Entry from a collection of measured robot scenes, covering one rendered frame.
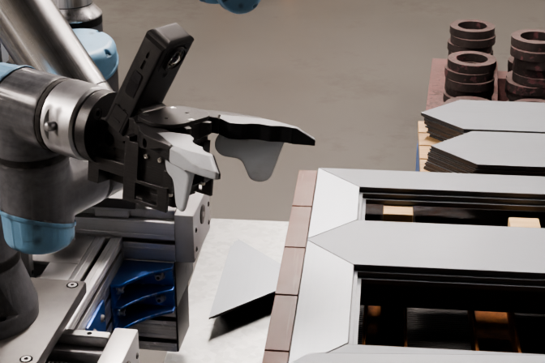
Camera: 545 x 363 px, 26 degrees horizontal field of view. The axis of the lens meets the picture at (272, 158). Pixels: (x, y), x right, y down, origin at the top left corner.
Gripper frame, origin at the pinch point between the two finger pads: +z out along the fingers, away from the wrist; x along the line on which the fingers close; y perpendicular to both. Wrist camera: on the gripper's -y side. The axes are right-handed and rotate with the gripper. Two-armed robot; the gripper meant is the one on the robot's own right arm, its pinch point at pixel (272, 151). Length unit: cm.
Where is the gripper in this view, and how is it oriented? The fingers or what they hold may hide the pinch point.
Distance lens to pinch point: 102.8
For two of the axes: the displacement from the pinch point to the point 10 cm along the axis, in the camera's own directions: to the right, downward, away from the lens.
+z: 8.2, 2.2, -5.2
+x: -5.6, 2.0, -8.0
